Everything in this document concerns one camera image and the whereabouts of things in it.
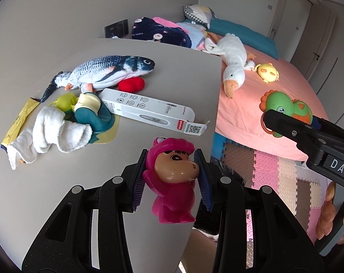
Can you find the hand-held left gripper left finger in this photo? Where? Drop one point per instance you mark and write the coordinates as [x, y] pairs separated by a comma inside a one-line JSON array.
[[138, 182]]

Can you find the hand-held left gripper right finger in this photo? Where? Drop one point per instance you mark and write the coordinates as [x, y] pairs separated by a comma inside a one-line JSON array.
[[203, 184]]

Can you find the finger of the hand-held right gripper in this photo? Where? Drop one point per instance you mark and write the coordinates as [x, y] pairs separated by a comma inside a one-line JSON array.
[[319, 123], [291, 128]]

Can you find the green dinosaur toy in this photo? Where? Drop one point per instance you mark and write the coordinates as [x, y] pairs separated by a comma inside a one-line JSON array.
[[277, 102]]

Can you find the pink cartoon figurine toy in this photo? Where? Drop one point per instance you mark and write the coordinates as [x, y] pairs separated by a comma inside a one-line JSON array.
[[174, 202]]

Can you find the blue grey fish plush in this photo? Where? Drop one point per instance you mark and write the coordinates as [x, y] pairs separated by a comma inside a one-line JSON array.
[[103, 68]]

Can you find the person's right hand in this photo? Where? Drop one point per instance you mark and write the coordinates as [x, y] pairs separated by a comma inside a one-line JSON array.
[[326, 210]]

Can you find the pastel foam puzzle mat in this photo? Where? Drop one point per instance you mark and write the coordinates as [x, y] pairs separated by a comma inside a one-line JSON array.
[[265, 167]]

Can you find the yellow chick toy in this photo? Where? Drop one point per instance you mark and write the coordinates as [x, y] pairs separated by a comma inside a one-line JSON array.
[[267, 72]]

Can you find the pink bed sheet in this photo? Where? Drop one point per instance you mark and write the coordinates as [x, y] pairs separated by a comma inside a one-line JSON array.
[[288, 62]]

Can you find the white wardrobe doors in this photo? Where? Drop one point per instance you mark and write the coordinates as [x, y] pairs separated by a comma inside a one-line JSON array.
[[325, 48]]

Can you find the white thermometer box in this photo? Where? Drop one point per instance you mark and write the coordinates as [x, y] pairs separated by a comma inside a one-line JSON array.
[[143, 103]]

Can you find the teal cartoon figure toy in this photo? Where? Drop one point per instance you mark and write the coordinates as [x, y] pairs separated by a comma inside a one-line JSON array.
[[89, 113]]

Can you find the white goose plush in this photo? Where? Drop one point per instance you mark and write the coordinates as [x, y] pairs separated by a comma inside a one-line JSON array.
[[231, 54]]

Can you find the red heart plush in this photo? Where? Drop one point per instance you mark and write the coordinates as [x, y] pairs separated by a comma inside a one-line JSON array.
[[130, 85]]

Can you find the teal bolster pillow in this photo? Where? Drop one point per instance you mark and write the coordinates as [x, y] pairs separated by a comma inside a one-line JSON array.
[[245, 34]]

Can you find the white terry cloth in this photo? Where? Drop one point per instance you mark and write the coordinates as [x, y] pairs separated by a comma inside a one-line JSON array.
[[47, 125]]

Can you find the yellow-green plastic toy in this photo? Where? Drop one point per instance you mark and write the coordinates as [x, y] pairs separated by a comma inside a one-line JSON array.
[[65, 102]]

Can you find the white room door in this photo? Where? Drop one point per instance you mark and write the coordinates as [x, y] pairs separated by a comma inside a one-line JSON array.
[[294, 11]]

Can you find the yellow paper packet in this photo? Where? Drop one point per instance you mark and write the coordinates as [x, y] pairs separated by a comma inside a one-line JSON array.
[[18, 119]]

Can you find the light blue knit blanket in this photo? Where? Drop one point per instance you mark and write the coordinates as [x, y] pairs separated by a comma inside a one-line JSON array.
[[193, 34]]

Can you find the patchwork checked pillow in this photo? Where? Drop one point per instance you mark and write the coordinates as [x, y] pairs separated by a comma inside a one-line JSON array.
[[199, 14]]

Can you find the navy rabbit print blanket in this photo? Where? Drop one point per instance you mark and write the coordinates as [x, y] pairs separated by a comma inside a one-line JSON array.
[[160, 35]]

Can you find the pink fleece cloth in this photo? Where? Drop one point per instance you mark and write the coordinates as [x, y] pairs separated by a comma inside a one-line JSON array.
[[166, 22]]

